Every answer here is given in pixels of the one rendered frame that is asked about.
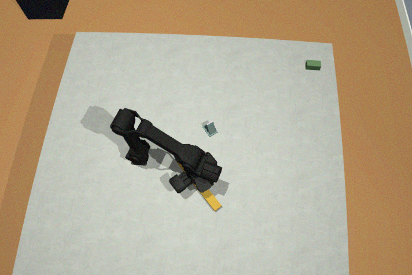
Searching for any yellow bar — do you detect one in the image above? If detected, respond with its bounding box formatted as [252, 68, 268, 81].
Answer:
[177, 162, 222, 211]

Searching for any green rectangular block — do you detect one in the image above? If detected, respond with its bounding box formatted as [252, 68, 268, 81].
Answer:
[306, 60, 321, 70]

